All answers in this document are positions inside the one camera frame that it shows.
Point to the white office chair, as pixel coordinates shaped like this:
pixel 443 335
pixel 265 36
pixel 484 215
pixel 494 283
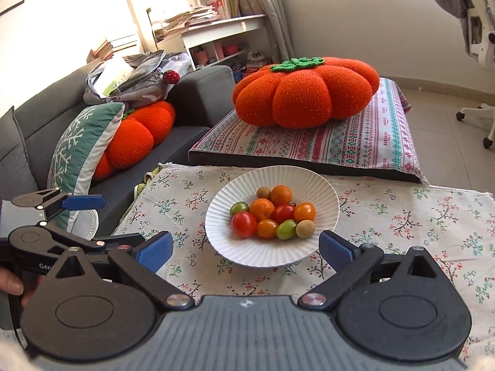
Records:
pixel 477 27

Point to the white green booklet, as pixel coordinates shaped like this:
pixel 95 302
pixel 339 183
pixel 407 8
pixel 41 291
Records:
pixel 112 77

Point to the small orange pumpkin cushion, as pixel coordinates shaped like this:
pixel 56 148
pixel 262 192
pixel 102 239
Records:
pixel 131 143

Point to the red strawberry charm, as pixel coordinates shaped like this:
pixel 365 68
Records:
pixel 172 77

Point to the pink box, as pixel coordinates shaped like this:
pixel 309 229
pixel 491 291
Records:
pixel 230 49

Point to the beige curtain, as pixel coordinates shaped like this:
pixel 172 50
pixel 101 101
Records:
pixel 267 7

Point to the grey sofa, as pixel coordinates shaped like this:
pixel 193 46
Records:
pixel 31 123

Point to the upright red white books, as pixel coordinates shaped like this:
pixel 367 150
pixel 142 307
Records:
pixel 222 5

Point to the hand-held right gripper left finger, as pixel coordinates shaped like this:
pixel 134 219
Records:
pixel 154 253

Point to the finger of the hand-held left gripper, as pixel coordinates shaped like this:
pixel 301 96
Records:
pixel 89 243
pixel 83 202

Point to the large orange pumpkin cushion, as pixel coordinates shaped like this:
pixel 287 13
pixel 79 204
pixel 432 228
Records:
pixel 301 96

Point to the pile of papers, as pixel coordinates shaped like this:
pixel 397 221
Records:
pixel 185 19

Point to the tangerine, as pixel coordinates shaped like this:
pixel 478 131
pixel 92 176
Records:
pixel 262 208
pixel 281 194

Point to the person's left hand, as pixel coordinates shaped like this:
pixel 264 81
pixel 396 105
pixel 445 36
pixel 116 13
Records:
pixel 11 284

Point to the green snowflake pillow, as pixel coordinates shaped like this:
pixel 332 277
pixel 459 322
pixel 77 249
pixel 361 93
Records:
pixel 73 150

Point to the orange cherry tomato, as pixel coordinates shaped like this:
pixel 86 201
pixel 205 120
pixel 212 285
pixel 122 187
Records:
pixel 267 228
pixel 304 211

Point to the floral cloth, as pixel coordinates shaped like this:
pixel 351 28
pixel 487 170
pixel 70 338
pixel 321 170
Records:
pixel 406 220

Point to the grey bag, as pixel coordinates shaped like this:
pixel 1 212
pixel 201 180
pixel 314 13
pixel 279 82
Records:
pixel 147 89

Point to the white bookshelf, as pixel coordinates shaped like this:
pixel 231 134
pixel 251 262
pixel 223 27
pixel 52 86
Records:
pixel 232 27

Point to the stack of books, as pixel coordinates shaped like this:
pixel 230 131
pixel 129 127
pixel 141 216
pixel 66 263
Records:
pixel 116 44

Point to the red cherry tomato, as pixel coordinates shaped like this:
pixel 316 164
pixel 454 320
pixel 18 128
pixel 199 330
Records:
pixel 244 225
pixel 283 213

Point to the green crochet cloth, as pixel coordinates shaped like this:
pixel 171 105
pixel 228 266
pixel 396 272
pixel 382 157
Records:
pixel 149 176

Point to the white ribbed plate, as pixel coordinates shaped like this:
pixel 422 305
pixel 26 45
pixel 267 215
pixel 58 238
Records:
pixel 232 247

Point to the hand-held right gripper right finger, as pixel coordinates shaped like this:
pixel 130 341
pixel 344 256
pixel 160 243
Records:
pixel 336 247

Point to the striped patterned cushion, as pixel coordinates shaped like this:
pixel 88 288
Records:
pixel 328 143

